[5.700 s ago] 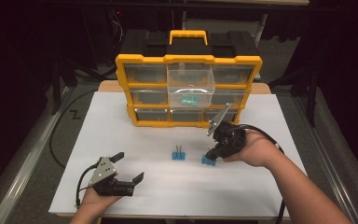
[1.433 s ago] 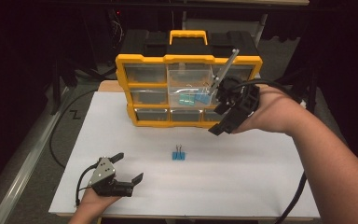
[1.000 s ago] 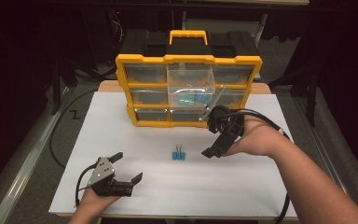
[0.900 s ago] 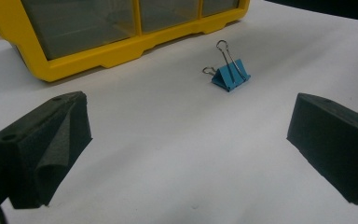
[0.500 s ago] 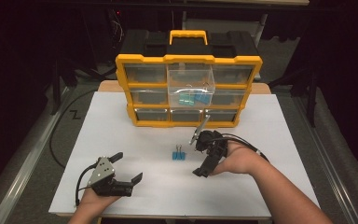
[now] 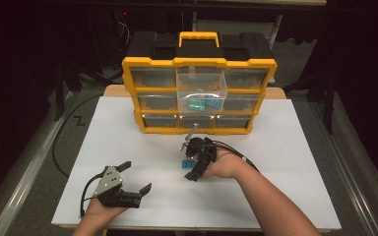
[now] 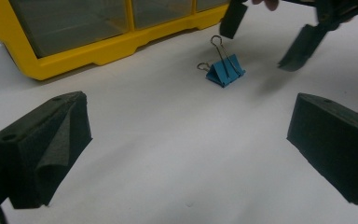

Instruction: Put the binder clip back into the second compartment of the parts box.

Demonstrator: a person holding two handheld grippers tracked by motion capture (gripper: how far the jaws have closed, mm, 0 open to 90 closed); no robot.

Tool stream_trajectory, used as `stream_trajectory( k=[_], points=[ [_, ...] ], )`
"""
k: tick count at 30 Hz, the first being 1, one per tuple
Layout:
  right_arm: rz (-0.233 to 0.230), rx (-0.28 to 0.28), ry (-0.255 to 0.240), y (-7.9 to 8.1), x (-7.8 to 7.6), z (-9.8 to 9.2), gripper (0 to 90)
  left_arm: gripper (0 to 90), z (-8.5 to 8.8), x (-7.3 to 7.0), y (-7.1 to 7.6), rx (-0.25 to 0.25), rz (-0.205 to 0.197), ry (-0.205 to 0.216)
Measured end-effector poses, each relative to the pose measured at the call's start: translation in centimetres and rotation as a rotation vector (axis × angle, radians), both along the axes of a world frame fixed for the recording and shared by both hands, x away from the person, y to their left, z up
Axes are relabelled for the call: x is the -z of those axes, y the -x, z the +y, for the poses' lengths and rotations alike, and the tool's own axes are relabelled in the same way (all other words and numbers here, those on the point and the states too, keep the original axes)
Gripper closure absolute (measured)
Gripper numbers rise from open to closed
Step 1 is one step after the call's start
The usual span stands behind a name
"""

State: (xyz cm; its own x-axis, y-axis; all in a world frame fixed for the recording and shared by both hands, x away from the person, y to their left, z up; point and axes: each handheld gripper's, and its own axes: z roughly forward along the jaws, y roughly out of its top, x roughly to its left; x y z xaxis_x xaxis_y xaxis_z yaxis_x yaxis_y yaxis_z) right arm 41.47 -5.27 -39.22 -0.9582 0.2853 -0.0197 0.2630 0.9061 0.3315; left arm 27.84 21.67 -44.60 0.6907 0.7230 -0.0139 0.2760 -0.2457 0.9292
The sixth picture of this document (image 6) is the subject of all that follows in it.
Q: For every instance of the metal floor rail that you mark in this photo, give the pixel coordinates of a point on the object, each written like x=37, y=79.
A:
x=29, y=170
x=344, y=170

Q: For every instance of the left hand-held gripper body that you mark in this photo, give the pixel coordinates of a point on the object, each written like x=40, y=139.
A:
x=109, y=182

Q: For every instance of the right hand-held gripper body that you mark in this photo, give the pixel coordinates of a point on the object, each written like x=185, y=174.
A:
x=200, y=147

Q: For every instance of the clear plastic drawer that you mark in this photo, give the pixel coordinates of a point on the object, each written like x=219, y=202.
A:
x=201, y=82

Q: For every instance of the black metal stand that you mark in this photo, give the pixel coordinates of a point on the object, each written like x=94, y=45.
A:
x=60, y=85
x=328, y=98

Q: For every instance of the person's right hand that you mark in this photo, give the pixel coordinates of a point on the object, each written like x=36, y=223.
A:
x=226, y=164

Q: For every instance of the set of closed small drawers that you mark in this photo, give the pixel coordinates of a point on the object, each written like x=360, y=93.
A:
x=154, y=77

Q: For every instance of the yellow black organizer cabinet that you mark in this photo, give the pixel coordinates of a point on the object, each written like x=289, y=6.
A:
x=197, y=49

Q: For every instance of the person's left hand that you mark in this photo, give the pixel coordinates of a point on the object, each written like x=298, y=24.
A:
x=98, y=211

